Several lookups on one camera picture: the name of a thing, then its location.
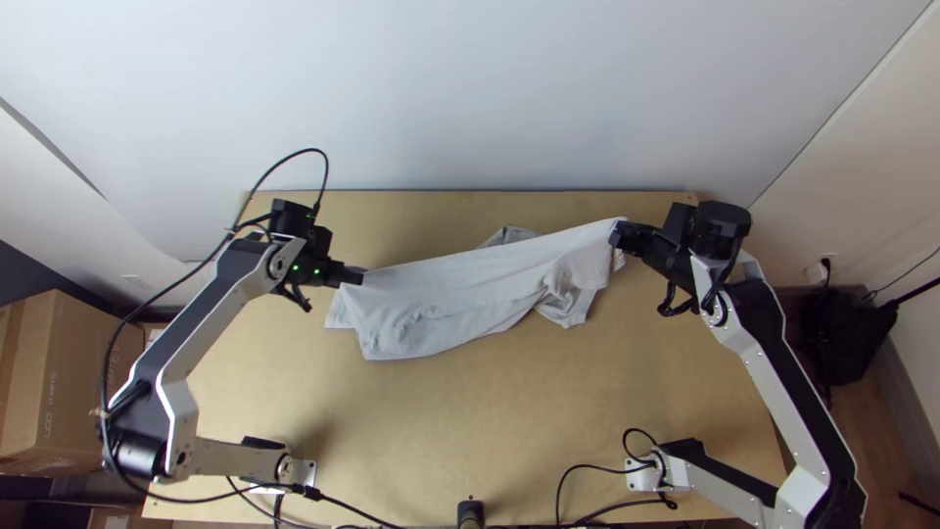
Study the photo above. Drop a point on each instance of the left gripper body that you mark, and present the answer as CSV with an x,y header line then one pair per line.
x,y
344,275

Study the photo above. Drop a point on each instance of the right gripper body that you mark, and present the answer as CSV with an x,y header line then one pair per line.
x,y
657,250

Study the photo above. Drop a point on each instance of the light grey t-shirt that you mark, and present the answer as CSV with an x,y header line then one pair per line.
x,y
470,294

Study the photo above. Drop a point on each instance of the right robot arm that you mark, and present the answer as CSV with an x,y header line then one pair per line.
x,y
771,367

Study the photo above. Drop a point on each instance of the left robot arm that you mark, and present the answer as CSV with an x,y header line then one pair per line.
x,y
183,353

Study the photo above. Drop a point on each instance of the black bag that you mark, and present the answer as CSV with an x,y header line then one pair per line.
x,y
844,338

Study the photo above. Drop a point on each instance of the brown cardboard box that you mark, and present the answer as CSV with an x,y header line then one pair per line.
x,y
59,375

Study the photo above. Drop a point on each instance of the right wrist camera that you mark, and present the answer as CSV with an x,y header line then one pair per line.
x,y
679,220

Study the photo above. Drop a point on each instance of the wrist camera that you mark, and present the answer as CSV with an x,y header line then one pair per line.
x,y
679,220
320,239

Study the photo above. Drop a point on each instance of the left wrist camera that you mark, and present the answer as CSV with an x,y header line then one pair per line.
x,y
320,239

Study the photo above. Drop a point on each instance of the white wall socket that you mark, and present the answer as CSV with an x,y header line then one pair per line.
x,y
817,272

